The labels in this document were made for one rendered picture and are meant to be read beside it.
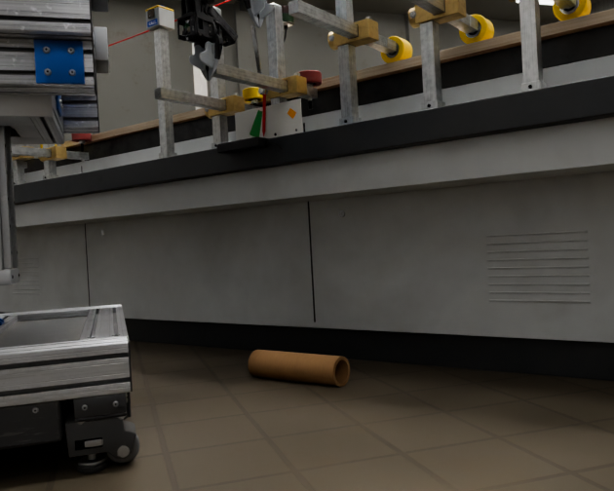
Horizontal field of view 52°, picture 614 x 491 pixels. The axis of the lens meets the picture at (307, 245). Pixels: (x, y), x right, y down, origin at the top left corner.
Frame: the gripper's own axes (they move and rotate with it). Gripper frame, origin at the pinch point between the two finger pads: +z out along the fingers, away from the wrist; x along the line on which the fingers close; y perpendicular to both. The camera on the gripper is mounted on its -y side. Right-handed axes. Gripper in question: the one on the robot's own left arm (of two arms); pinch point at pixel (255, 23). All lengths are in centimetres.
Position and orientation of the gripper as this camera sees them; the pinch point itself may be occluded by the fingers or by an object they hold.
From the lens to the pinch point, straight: 195.5
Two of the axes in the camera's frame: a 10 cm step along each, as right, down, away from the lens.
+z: 1.0, 9.9, -0.2
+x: 6.1, -0.5, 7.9
